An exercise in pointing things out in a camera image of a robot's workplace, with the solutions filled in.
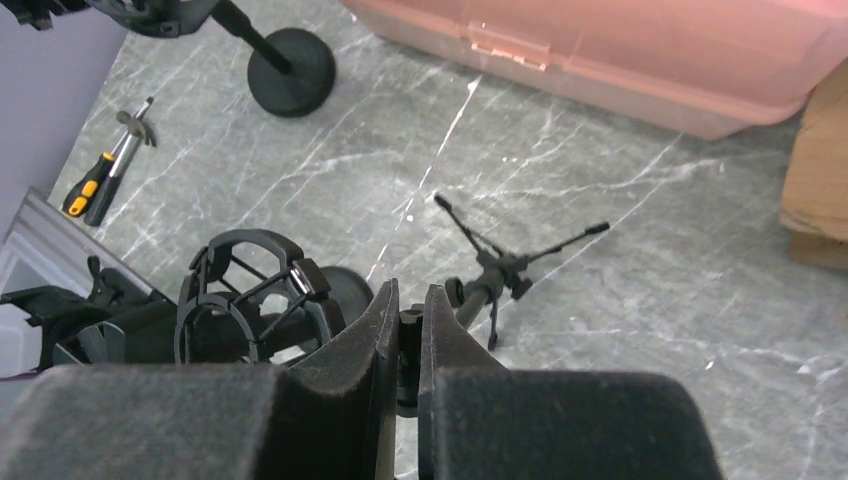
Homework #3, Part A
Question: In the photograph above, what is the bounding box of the grey metal hammer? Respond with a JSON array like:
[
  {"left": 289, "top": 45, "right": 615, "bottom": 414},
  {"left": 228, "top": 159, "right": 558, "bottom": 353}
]
[{"left": 83, "top": 97, "right": 157, "bottom": 227}]

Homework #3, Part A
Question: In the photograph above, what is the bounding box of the pink plastic storage box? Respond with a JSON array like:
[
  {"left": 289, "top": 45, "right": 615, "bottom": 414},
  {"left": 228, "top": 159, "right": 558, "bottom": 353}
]
[{"left": 347, "top": 1, "right": 847, "bottom": 140}]

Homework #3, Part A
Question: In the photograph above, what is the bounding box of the black shock mount round-base stand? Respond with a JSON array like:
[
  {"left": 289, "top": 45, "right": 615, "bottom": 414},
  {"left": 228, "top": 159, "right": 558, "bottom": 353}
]
[{"left": 87, "top": 0, "right": 336, "bottom": 118}]

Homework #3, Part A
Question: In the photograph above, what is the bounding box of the black tripod shock mount stand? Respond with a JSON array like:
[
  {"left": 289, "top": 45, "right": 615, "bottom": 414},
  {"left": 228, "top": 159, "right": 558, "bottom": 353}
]
[{"left": 173, "top": 193, "right": 611, "bottom": 419}]

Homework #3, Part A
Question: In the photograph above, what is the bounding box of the brown cardboard box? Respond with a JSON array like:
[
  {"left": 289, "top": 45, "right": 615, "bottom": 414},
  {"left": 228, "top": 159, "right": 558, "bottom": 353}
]
[{"left": 780, "top": 65, "right": 847, "bottom": 270}]

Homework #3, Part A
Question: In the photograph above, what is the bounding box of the black clip round-base stand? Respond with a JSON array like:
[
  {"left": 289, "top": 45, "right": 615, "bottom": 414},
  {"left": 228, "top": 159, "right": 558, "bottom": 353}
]
[{"left": 1, "top": 249, "right": 374, "bottom": 373}]

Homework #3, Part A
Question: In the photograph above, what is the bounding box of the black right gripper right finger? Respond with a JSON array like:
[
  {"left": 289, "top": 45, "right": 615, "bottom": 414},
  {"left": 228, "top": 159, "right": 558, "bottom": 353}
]
[{"left": 418, "top": 285, "right": 723, "bottom": 479}]

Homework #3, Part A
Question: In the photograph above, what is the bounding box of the yellow black screwdriver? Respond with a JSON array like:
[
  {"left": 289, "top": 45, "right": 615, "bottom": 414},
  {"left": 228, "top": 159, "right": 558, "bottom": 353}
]
[{"left": 61, "top": 96, "right": 154, "bottom": 218}]

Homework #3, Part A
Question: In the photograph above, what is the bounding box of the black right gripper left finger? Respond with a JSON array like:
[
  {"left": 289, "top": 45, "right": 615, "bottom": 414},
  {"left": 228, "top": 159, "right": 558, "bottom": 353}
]
[{"left": 1, "top": 280, "right": 399, "bottom": 479}]

